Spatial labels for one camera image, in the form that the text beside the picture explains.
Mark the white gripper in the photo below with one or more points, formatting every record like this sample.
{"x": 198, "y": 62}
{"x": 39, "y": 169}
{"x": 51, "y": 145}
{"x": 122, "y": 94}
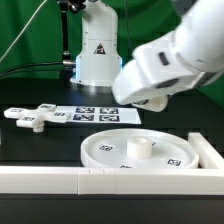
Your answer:
{"x": 157, "y": 69}

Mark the white round table top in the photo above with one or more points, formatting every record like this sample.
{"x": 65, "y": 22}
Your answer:
{"x": 137, "y": 148}

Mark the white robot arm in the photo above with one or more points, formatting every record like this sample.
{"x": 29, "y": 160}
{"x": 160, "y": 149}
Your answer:
{"x": 188, "y": 57}

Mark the white marker sheet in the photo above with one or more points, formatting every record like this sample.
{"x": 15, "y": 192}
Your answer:
{"x": 114, "y": 115}

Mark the white cross-shaped table base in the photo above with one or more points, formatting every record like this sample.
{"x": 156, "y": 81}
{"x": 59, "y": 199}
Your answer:
{"x": 35, "y": 118}

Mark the black camera stand pole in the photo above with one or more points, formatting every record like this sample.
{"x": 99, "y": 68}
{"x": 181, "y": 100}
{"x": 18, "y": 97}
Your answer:
{"x": 73, "y": 6}

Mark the white L-shaped fence wall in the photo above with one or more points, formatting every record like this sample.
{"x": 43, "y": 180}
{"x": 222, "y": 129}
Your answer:
{"x": 207, "y": 179}

